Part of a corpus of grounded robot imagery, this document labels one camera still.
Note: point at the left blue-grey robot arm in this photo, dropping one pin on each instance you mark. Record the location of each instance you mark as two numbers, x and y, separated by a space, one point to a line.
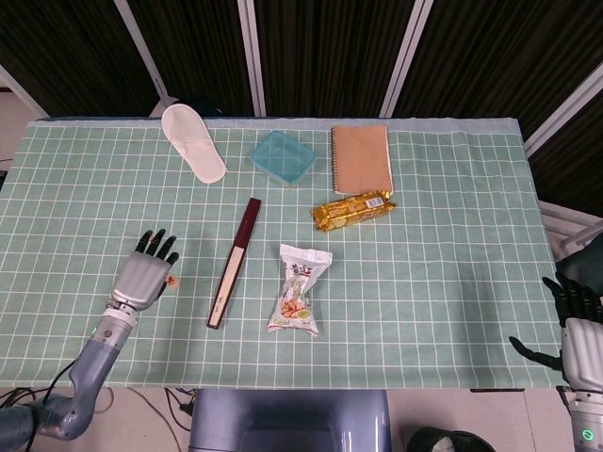
94 358

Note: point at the brown spiral notebook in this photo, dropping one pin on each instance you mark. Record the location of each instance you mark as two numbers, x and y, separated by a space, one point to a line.
362 157

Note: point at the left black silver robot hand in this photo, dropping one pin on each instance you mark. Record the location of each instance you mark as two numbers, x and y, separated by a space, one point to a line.
139 280

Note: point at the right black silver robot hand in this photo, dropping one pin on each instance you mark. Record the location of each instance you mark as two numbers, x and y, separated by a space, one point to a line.
586 350

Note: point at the white peanut snack bag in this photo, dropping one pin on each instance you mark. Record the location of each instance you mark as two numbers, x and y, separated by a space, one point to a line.
294 292

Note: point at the dark red folding fan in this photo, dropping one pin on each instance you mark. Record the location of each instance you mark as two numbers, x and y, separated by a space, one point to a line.
234 263

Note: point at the dark green bulky object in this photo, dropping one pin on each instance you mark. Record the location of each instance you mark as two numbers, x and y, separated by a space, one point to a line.
584 266

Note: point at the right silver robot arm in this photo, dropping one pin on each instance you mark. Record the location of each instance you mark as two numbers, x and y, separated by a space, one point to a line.
586 419

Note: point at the gold biscuit packet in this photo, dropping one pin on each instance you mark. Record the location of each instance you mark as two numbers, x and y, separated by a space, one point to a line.
353 212

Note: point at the green checked tablecloth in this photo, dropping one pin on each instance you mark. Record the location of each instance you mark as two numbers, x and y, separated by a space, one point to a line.
424 282

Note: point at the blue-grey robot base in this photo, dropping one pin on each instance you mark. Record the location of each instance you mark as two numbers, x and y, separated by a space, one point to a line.
282 414

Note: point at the white partition frame post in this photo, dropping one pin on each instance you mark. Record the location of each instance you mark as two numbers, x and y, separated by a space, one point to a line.
143 47
565 110
253 56
406 56
23 92

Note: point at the grey metal rack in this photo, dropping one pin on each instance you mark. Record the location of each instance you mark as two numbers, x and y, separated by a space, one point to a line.
565 221

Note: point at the black trash bin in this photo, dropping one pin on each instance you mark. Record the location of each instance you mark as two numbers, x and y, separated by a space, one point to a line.
424 440

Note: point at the white disposable slipper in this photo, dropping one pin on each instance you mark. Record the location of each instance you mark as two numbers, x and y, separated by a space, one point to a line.
193 146

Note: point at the clear container with teal lid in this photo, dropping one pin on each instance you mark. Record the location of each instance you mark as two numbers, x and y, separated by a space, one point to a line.
282 157

